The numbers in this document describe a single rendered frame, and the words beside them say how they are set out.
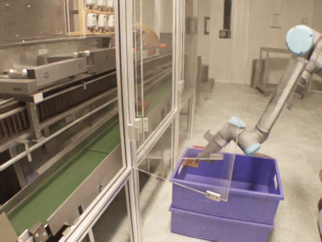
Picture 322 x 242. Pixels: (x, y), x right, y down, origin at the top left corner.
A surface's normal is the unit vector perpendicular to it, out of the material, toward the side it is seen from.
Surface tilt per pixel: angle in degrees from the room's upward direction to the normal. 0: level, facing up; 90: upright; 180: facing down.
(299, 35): 87
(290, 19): 90
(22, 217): 2
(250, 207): 90
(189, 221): 90
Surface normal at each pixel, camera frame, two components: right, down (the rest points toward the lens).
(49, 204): -0.01, -0.91
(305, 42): -0.80, 0.17
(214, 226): -0.32, 0.35
